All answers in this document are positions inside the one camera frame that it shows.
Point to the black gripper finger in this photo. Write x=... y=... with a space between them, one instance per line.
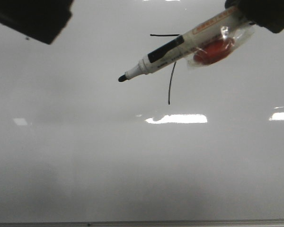
x=42 y=20
x=265 y=13

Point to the white black whiteboard marker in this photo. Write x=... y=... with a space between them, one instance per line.
x=186 y=44

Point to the white whiteboard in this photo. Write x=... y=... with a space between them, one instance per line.
x=76 y=145

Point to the red magnet in clear tape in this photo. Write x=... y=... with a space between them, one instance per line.
x=229 y=38

